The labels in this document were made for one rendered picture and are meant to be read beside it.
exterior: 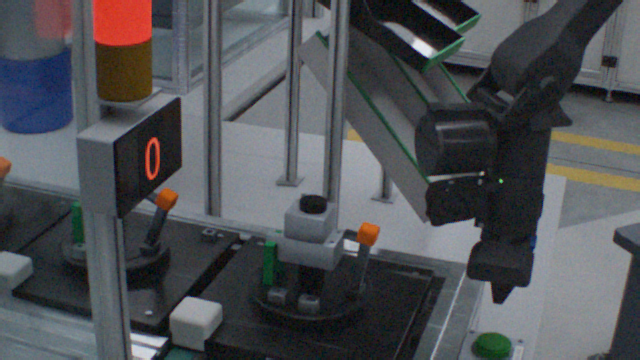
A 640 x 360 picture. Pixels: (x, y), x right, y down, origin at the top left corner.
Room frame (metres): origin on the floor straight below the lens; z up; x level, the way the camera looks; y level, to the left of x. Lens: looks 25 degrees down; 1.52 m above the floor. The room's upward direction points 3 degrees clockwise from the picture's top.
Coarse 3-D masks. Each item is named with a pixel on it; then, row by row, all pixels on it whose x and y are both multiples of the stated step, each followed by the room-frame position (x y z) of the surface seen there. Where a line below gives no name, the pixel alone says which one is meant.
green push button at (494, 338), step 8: (480, 336) 0.81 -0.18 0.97; (488, 336) 0.81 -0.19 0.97; (496, 336) 0.81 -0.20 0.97; (504, 336) 0.81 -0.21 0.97; (480, 344) 0.80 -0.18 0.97; (488, 344) 0.80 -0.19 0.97; (496, 344) 0.80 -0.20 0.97; (504, 344) 0.80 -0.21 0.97; (480, 352) 0.79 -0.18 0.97; (488, 352) 0.78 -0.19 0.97; (496, 352) 0.78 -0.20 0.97; (504, 352) 0.79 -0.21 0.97
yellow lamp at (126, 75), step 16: (96, 48) 0.72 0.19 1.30; (112, 48) 0.71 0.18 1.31; (128, 48) 0.71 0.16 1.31; (144, 48) 0.72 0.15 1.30; (96, 64) 0.72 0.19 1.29; (112, 64) 0.71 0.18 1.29; (128, 64) 0.71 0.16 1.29; (144, 64) 0.72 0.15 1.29; (96, 80) 0.72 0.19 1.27; (112, 80) 0.71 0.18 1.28; (128, 80) 0.71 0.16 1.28; (144, 80) 0.72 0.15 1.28; (112, 96) 0.71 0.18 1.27; (128, 96) 0.71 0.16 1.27; (144, 96) 0.72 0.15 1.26
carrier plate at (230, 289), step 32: (256, 256) 0.97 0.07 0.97; (352, 256) 0.99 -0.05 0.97; (224, 288) 0.90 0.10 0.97; (384, 288) 0.91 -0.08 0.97; (416, 288) 0.91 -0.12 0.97; (224, 320) 0.83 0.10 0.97; (256, 320) 0.83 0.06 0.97; (384, 320) 0.84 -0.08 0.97; (416, 320) 0.87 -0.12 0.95; (224, 352) 0.78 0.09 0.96; (256, 352) 0.77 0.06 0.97; (288, 352) 0.77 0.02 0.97; (320, 352) 0.78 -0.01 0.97; (352, 352) 0.78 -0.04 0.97; (384, 352) 0.78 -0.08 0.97
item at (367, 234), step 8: (368, 224) 0.87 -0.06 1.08; (344, 232) 0.87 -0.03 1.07; (352, 232) 0.87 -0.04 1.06; (360, 232) 0.86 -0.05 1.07; (368, 232) 0.85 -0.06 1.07; (376, 232) 0.85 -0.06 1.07; (352, 240) 0.86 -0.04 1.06; (360, 240) 0.85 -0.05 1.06; (368, 240) 0.85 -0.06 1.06; (360, 248) 0.86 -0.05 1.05; (368, 248) 0.86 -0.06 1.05; (360, 256) 0.86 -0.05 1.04; (368, 256) 0.86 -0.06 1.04; (360, 264) 0.86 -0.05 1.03; (360, 272) 0.86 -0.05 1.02; (352, 280) 0.86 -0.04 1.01; (360, 280) 0.86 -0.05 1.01
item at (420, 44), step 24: (360, 0) 1.09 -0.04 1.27; (384, 0) 1.21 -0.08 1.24; (408, 0) 1.20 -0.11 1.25; (360, 24) 1.09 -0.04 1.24; (384, 24) 1.14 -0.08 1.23; (408, 24) 1.17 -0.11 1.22; (432, 24) 1.18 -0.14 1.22; (408, 48) 1.06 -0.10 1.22; (432, 48) 1.13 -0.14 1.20; (456, 48) 1.15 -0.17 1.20
